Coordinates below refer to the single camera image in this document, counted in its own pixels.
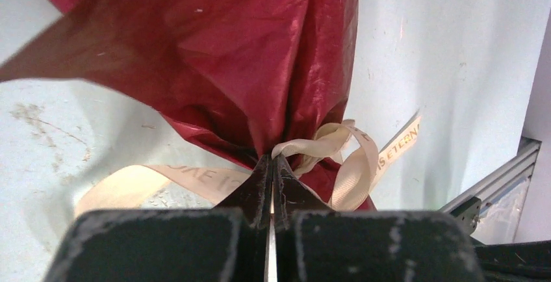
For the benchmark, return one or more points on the red wrapping paper sheet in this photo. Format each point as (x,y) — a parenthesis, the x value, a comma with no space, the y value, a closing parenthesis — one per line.
(234,77)

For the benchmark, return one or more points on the aluminium frame rail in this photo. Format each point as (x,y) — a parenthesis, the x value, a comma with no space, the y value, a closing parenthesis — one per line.
(490,210)

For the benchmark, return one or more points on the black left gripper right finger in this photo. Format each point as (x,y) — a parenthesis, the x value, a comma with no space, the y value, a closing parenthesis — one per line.
(289,195)

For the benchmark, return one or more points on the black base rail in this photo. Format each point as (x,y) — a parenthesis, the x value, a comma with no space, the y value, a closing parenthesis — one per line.
(529,261)

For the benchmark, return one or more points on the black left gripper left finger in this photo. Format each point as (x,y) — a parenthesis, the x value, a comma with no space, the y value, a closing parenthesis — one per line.
(253,199)

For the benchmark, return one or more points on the cream ribbon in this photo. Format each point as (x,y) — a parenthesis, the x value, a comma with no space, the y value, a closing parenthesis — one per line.
(361,167)

